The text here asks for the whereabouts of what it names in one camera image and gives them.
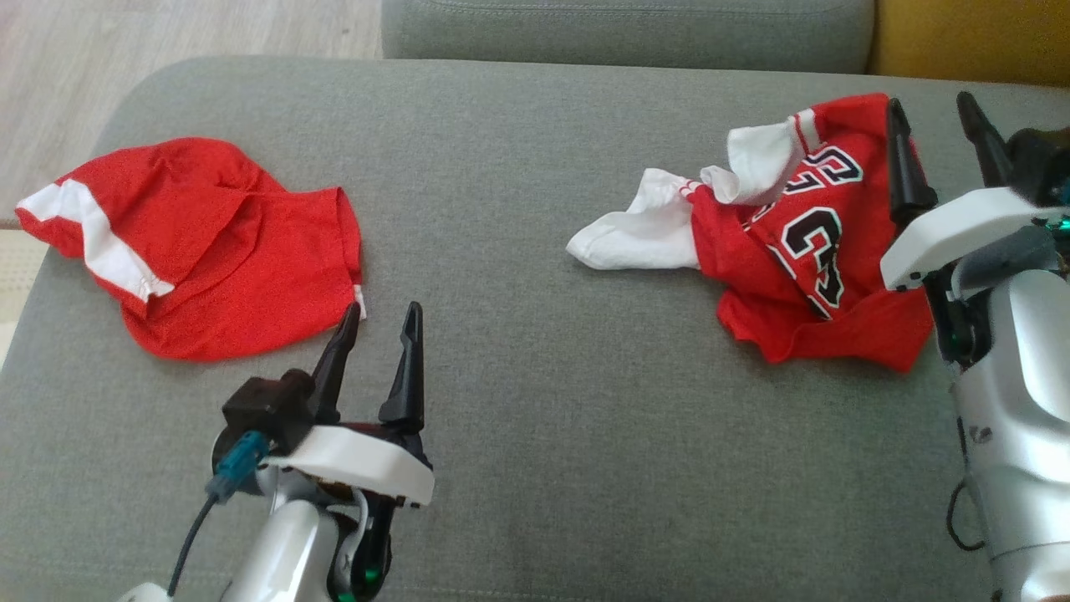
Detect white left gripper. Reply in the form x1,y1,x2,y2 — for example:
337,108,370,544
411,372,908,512
284,303,436,602

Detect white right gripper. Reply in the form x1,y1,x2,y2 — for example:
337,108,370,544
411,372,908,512
879,91,1068,365

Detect red and white basketball jersey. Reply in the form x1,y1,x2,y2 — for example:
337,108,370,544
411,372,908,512
566,93,935,374

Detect red shorts with white stripe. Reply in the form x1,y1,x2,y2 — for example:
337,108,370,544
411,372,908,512
14,137,369,362

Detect yellow cushion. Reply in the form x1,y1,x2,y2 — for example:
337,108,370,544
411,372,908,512
867,0,1070,89

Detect grey sofa seat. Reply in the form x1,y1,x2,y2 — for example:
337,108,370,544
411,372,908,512
0,55,1070,602

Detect grey sofa back cushion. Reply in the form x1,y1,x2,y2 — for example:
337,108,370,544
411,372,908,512
381,0,877,75

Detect teal left cable connector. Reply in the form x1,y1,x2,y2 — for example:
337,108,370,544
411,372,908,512
206,431,271,503

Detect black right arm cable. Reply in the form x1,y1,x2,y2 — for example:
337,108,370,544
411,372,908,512
945,480,989,554

